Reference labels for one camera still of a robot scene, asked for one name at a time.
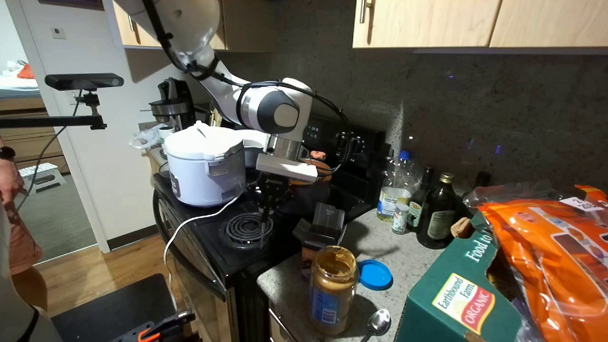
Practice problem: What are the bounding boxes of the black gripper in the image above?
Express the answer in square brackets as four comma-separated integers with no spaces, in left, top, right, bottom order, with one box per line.
[254,176,294,233]

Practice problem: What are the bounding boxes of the tea bag box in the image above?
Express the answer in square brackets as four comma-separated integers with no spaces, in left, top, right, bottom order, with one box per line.
[290,201,347,281]

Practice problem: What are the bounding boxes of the green cardboard produce box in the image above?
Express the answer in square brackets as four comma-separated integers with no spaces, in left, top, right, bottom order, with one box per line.
[391,213,528,342]

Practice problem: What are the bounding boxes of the orange carrot bag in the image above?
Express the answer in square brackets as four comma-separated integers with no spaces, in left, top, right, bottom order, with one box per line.
[461,180,608,342]

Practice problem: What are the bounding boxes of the person hand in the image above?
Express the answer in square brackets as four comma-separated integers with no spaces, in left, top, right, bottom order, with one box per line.
[0,157,24,205]

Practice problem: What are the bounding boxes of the black coil burner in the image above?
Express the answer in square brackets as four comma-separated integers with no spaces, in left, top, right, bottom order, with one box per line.
[224,211,275,249]

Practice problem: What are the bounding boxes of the black electric stove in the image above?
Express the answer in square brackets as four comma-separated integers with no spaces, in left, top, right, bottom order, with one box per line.
[150,108,389,342]

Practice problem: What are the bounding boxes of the white rice cooker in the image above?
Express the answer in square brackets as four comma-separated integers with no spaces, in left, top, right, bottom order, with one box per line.
[161,119,248,209]

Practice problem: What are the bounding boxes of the peanut butter jar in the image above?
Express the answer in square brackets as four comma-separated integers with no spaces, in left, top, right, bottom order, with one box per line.
[307,243,360,336]

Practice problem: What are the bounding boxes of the blue plastic lid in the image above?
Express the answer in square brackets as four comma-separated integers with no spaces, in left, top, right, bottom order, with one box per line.
[357,256,395,292]

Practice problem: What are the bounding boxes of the clear plastic water bottle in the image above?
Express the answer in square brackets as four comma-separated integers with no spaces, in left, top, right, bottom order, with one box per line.
[376,148,417,220]

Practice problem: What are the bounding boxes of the small spice jar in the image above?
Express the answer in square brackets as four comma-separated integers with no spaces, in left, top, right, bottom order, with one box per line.
[389,201,412,235]

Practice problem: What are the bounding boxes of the slim dark glass bottle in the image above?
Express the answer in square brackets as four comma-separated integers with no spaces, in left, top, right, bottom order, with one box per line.
[406,165,436,230]

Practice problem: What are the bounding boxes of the black coffee machine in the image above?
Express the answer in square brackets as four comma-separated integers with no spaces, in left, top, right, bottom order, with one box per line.
[146,76,199,133]

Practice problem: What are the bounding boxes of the metal spoon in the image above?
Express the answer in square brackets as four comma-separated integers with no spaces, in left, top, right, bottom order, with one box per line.
[359,306,393,342]

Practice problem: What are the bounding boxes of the orange black clamp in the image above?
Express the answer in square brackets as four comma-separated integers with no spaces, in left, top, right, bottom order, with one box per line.
[112,308,199,342]

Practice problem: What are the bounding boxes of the large dark olive oil bottle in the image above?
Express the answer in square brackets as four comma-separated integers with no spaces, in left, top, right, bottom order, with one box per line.
[414,171,467,251]

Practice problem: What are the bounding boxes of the brown round stopper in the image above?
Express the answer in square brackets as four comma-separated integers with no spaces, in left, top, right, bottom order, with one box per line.
[448,214,474,239]

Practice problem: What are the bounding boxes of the white step stool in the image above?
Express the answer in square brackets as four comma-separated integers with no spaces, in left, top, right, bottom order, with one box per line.
[15,161,66,195]

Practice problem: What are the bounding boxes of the wooden dresser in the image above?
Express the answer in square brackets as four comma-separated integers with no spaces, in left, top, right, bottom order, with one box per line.
[0,93,72,188]

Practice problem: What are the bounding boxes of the person in reddish clothing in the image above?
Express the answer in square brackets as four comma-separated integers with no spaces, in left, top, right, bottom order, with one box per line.
[0,201,47,313]

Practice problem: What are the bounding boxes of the wooden upper cabinet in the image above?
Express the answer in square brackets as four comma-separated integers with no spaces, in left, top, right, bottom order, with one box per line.
[349,0,608,61]

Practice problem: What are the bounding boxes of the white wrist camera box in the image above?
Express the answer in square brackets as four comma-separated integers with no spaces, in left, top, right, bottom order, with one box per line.
[252,152,321,184]

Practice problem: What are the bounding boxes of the pot with orange handles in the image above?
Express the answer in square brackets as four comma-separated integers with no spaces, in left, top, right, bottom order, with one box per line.
[286,148,336,192]

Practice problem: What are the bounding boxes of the white power cable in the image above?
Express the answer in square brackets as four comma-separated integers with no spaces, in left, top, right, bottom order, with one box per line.
[159,188,245,268]

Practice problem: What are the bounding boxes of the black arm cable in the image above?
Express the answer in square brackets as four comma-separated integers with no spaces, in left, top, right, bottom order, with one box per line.
[138,0,349,129]

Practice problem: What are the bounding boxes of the metal cabinet handle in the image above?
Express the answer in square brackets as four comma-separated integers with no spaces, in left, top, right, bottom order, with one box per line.
[355,0,376,28]

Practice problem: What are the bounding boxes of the black stereo camera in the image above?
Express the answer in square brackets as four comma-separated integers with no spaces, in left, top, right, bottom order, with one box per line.
[43,70,125,93]

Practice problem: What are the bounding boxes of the black camera boom stand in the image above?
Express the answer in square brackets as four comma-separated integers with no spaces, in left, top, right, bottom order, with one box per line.
[0,89,108,133]

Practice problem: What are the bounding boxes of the thin black camera cable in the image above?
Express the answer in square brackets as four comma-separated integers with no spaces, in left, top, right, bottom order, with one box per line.
[9,93,85,220]

